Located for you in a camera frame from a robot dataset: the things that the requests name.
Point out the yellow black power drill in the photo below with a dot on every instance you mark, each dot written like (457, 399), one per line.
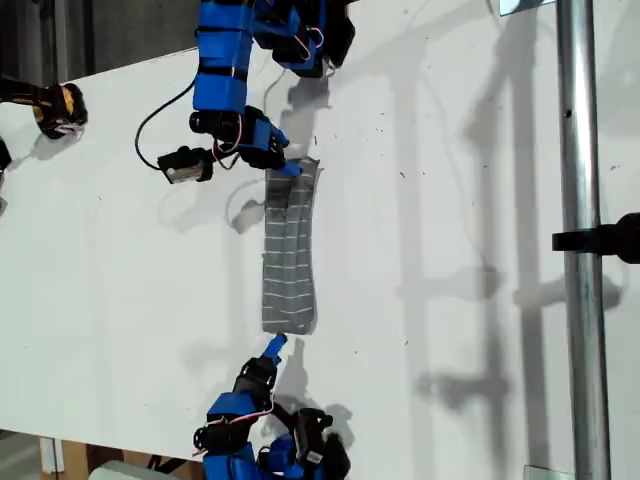
(60, 107)

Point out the white plastic container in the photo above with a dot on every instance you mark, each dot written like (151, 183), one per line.
(120, 472)

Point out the grey striped towel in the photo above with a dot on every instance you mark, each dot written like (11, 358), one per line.
(290, 260)

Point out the steel post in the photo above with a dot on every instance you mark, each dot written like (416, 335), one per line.
(580, 150)

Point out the small black object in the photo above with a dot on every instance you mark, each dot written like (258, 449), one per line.
(4, 155)

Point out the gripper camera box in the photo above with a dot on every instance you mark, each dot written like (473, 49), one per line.
(182, 167)
(312, 435)

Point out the black clamp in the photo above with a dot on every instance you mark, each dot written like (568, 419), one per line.
(615, 237)

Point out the white bracket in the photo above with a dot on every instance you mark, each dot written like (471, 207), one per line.
(51, 455)

